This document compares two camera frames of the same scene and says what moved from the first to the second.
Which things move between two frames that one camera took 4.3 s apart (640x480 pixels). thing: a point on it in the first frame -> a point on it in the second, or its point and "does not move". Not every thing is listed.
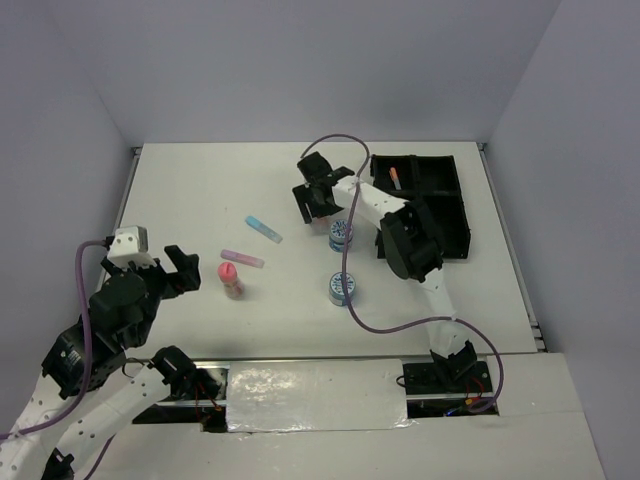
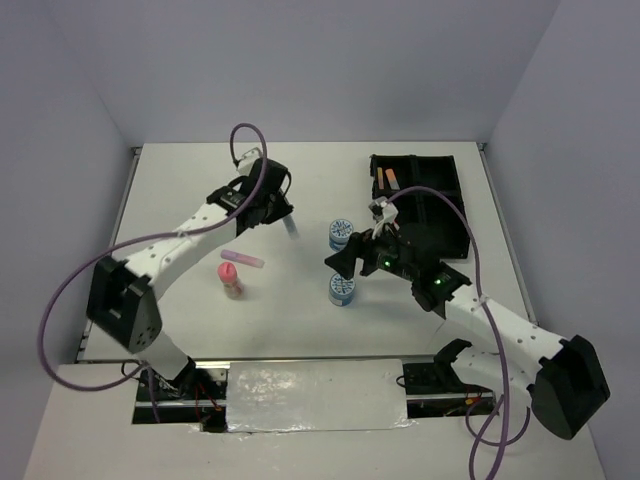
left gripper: [189, 276] -> [283, 208]
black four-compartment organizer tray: [434, 181] does not move
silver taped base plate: [346, 395] does not move
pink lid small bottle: [227, 273] does not move
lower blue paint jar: [336, 291] does not move
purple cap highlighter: [242, 258] does not move
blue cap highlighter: [263, 229] -> [292, 229]
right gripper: [303, 194] -> [360, 245]
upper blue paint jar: [338, 235] does not move
